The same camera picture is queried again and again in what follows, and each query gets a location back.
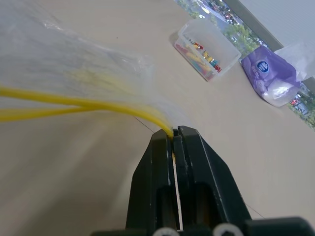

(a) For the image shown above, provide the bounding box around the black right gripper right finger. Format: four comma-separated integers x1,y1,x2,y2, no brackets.
172,125,253,232

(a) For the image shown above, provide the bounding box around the clear plastic container with snacks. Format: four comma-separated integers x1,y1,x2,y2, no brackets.
174,19,242,83

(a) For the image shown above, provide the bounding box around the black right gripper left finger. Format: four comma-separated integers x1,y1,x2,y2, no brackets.
125,128,178,232

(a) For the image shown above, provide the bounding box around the purple tissue pack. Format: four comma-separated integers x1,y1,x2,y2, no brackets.
240,42,315,108

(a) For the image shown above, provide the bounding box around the clear plastic bag yellow zipper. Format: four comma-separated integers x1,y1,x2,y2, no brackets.
0,0,188,138

